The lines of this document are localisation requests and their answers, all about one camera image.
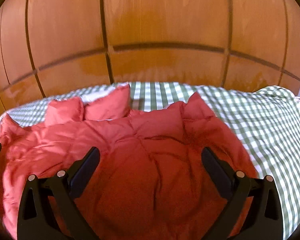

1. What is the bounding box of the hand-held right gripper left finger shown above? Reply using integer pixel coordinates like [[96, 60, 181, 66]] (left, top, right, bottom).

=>
[[16, 146, 100, 240]]

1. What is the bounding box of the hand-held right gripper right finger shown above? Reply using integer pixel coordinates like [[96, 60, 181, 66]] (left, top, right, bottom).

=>
[[201, 147, 283, 240]]

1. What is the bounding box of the orange puffer jacket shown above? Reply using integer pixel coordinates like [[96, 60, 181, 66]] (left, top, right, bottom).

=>
[[0, 83, 260, 240]]

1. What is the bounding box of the green checked tablecloth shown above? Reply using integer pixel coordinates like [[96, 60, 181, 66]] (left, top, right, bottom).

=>
[[0, 81, 300, 240]]

